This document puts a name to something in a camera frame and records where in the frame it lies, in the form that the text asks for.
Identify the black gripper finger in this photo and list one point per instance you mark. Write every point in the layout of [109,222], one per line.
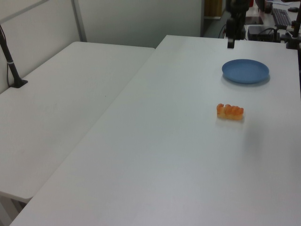
[232,43]
[228,43]

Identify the black Franka gripper body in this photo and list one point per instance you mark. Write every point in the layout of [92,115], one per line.
[231,29]

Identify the orange braided bread loaf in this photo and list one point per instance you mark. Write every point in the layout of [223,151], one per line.
[230,111]

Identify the black Franka robot arm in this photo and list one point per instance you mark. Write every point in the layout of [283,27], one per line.
[240,11]

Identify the black flat pad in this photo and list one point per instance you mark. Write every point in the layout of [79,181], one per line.
[255,20]

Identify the brown wooden cabinet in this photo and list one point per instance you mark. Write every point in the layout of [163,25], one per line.
[212,8]

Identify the black control box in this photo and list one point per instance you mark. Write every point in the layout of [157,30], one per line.
[261,31]

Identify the round blue plate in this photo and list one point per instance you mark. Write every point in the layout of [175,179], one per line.
[245,71]

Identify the black computer keyboard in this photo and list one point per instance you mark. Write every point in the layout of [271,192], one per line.
[281,16]

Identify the black computer mouse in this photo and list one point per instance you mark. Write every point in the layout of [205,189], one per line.
[293,9]

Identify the white side table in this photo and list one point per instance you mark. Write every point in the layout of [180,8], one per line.
[58,106]

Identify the black camera stand with clamp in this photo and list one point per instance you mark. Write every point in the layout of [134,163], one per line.
[294,35]

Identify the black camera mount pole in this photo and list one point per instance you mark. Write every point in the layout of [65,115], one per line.
[12,68]

